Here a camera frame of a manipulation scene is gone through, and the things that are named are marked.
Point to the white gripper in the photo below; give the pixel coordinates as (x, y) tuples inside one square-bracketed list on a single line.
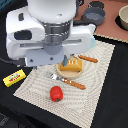
[(33, 43)]

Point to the yellow toy bread loaf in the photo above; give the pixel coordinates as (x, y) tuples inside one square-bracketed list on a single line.
[(72, 65)]

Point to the red toy tomato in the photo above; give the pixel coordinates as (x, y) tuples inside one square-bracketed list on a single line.
[(56, 94)]

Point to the grey toy saucepan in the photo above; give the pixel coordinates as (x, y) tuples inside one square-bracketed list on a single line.
[(94, 15)]

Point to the yellow toy butter box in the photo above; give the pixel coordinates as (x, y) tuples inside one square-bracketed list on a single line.
[(14, 78)]

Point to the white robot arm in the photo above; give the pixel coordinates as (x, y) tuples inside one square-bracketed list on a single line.
[(52, 11)]

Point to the round wooden plate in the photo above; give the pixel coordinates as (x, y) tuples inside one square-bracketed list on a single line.
[(67, 74)]

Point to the woven beige placemat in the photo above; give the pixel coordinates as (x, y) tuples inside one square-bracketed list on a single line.
[(78, 106)]

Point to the beige bowl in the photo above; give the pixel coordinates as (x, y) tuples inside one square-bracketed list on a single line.
[(123, 14)]

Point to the toy fork wooden handle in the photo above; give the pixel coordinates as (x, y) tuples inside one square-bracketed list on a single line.
[(70, 82)]

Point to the toy knife wooden handle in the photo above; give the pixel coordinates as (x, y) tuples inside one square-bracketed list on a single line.
[(88, 58)]

